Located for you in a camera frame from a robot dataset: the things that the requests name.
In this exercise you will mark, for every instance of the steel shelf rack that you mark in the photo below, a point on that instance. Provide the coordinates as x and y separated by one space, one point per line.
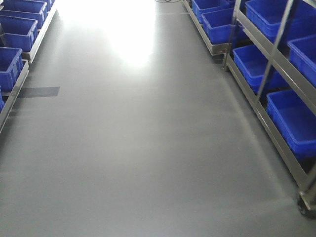
7 99
244 33

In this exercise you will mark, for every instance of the left steel shelf rack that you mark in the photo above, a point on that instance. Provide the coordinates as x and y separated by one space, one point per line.
7 99

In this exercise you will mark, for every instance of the blue plastic bin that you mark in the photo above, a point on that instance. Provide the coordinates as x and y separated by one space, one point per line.
295 121
29 9
11 66
217 25
252 64
19 32
267 15

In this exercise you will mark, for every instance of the blue bin upper back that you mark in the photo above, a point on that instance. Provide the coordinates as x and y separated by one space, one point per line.
205 6

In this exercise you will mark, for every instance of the blue bin right side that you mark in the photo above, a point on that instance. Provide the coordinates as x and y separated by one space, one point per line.
303 56

